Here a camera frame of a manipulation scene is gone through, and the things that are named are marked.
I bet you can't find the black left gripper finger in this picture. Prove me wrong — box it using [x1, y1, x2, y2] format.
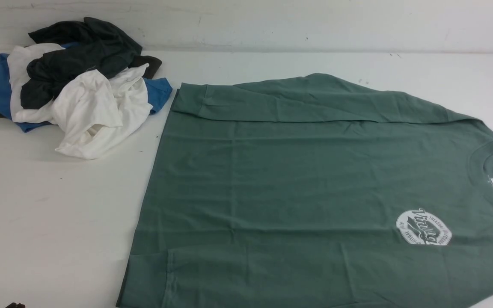
[6, 302, 26, 308]

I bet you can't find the green long-sleeve top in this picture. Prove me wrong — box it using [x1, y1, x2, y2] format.
[116, 74, 493, 308]

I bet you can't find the black garment under pile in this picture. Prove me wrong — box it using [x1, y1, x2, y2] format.
[0, 55, 163, 118]

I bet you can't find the white crumpled shirt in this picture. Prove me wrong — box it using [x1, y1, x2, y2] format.
[7, 44, 152, 160]

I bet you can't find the blue crumpled shirt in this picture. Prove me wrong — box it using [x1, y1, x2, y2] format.
[0, 54, 172, 132]

